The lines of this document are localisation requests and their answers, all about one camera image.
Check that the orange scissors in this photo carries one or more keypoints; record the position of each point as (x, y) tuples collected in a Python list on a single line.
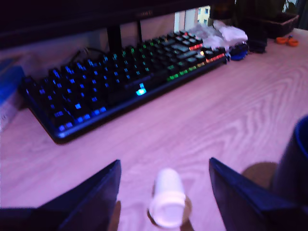
[(287, 41)]

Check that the crumpled white tissue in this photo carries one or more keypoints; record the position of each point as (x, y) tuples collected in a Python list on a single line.
[(228, 33)]

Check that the large dark computer monitor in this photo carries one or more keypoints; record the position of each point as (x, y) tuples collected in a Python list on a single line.
[(72, 14)]

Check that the blue and white carton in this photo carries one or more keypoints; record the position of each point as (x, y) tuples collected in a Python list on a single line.
[(9, 84)]

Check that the white coffee capsule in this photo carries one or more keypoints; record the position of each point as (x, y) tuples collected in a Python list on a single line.
[(168, 192)]

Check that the green potted plant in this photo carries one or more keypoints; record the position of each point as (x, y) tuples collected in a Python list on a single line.
[(281, 25)]

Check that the black backlit keyboard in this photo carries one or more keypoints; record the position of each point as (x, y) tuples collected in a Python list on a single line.
[(96, 96)]

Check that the dark blue ceramic mug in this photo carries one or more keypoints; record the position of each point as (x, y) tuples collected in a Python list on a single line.
[(293, 163)]

